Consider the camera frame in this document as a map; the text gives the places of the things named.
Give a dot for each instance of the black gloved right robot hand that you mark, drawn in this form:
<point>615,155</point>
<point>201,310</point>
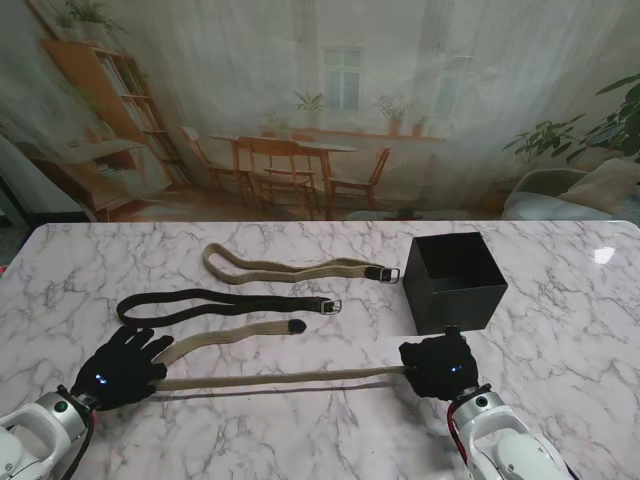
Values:
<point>440,365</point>

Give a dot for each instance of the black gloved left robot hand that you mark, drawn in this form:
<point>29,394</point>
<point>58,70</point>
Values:
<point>120,365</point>

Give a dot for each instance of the beige braided belt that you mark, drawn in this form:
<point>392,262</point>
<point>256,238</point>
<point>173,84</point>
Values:
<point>280,377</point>
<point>345,266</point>

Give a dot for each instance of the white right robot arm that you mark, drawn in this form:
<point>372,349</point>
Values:
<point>500,440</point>

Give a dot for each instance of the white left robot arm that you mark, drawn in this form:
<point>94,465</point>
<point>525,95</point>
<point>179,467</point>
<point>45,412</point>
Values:
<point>35,440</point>

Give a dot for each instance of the black square storage box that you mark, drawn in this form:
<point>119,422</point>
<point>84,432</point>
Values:
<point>470,305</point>

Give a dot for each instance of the black woven belt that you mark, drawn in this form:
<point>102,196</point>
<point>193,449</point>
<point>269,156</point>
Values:
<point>280,302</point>

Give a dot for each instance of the printed room scene backdrop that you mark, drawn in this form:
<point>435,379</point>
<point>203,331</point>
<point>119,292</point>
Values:
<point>320,100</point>

